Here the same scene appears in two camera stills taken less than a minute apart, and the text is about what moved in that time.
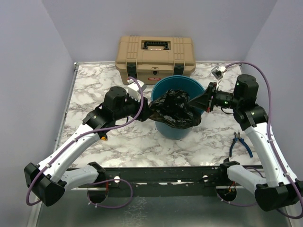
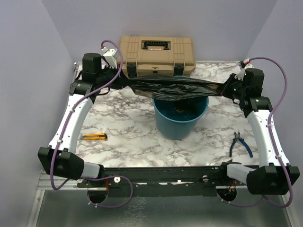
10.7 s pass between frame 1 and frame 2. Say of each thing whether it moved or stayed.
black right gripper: moved
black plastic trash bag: moved
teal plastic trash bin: moved
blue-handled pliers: stayed
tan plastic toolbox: stayed
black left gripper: moved
